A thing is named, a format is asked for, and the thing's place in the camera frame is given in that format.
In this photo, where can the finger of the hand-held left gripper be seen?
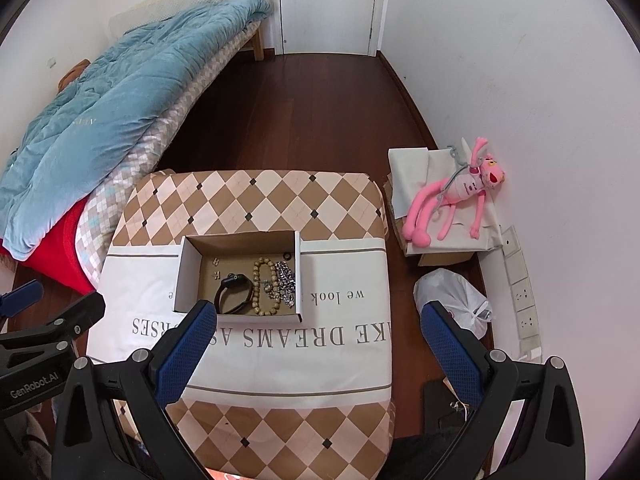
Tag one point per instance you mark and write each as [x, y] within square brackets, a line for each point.
[82, 310]
[20, 297]

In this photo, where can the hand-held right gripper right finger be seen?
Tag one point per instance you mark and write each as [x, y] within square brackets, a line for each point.
[450, 347]

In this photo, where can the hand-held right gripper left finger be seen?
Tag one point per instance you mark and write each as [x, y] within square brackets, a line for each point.
[182, 350]

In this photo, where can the black smart band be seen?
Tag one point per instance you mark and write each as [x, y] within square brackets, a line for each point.
[225, 300]

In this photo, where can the cardboard box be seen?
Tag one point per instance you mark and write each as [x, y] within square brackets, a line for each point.
[192, 270]

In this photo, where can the white plastic bag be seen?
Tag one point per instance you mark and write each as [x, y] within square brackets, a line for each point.
[450, 292]

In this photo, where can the red cloth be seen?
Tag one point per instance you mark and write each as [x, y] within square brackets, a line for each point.
[55, 255]

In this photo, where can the checkered bed mattress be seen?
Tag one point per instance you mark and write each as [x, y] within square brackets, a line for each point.
[125, 180]

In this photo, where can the pink plush toy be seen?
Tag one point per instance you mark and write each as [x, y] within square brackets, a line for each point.
[467, 185]

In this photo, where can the bed with blue duvet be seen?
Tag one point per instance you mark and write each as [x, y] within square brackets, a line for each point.
[110, 120]

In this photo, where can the grey metal hanger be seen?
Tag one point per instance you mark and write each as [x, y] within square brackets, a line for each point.
[456, 152]

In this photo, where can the brown pillow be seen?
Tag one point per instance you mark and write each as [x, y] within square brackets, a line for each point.
[72, 75]

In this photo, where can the white door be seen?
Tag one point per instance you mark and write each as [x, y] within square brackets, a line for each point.
[327, 5]

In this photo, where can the row of wall outlets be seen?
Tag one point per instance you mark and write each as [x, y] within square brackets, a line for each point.
[522, 295]

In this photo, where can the wooden bed frame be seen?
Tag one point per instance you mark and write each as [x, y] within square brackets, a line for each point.
[258, 42]

